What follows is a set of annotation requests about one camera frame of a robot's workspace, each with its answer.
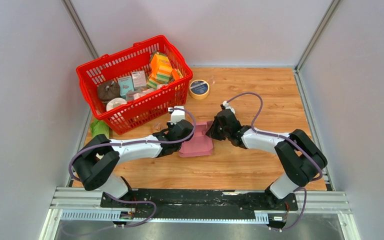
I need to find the pink paper box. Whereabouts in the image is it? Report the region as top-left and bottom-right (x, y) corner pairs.
(178, 121), (214, 158)

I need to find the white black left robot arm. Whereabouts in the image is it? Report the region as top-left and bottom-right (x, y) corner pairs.
(69, 119), (195, 208)

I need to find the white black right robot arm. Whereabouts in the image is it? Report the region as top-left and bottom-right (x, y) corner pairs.
(206, 109), (328, 210)

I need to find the grey pink small box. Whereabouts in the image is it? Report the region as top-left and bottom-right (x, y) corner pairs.
(131, 70), (147, 90)

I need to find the teal small box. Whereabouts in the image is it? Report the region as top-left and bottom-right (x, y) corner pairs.
(117, 75), (135, 98)

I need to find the clear plastic bag with snack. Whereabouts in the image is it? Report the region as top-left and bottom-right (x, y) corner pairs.
(151, 122), (162, 132)

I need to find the yellow masking tape roll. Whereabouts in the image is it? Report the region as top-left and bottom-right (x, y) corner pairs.
(188, 79), (210, 100)

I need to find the green yellow sponge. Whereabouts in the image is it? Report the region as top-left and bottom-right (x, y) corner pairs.
(146, 74), (161, 90)

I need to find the red plastic shopping basket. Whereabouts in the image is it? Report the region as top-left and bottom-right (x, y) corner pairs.
(76, 35), (193, 135)

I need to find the orange yellow sponge pack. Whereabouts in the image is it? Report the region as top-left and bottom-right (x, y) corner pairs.
(150, 51), (173, 84)

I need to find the white tape roll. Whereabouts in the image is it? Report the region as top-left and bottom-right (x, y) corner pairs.
(106, 97), (128, 112)

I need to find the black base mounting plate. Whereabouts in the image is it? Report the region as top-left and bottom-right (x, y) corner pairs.
(100, 188), (298, 220)

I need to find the napa cabbage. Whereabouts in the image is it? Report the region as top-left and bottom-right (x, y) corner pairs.
(89, 119), (110, 139)

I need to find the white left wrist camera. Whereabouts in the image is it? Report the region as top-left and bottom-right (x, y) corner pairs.
(168, 105), (186, 125)

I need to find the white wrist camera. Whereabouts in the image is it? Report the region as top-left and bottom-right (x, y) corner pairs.
(168, 105), (186, 125)
(220, 100), (236, 115)

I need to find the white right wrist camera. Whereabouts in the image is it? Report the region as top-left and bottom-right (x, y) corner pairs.
(220, 100), (236, 115)

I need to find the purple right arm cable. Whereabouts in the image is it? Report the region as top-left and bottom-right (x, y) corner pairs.
(225, 92), (324, 232)

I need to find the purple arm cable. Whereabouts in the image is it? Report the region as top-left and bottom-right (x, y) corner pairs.
(225, 92), (324, 232)
(68, 107), (197, 229)

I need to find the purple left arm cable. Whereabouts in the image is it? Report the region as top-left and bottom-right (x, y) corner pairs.
(68, 107), (197, 229)

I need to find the aluminium rail frame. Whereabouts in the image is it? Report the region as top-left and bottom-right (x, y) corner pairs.
(50, 187), (352, 225)

